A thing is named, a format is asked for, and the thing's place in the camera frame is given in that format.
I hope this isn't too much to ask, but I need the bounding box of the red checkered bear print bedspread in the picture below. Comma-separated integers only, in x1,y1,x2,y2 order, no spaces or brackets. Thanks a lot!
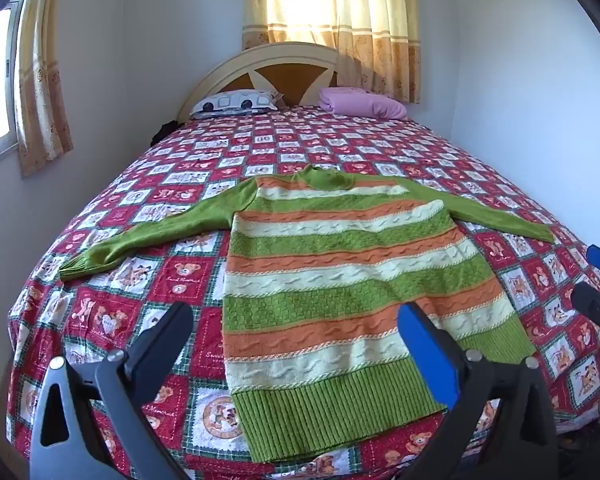
7,104,600,480

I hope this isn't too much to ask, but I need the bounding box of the dark object beside bed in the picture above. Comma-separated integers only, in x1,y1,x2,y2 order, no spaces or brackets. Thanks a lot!
150,119,181,147

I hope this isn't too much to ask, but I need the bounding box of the pink folded blanket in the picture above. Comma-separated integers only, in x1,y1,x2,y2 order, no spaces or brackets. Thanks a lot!
319,86,408,121

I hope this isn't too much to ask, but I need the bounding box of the cream wooden headboard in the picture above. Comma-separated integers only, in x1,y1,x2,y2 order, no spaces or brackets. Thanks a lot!
177,42,341,123

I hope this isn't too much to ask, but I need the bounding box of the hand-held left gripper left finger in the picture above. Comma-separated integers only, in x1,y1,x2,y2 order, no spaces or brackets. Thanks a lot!
30,302,194,480

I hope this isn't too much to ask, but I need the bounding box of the yellow patterned curtain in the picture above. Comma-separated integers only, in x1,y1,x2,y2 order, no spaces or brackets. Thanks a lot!
14,0,75,177
241,0,422,105

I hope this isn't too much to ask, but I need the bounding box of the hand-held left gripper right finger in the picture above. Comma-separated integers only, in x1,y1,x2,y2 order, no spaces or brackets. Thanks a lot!
397,302,561,480

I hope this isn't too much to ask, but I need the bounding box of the green orange striped knit sweater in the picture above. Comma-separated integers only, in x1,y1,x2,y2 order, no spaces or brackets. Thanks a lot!
59,164,555,464

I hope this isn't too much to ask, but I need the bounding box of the white patterned pillow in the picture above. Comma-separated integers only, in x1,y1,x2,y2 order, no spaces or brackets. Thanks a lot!
189,89,278,120

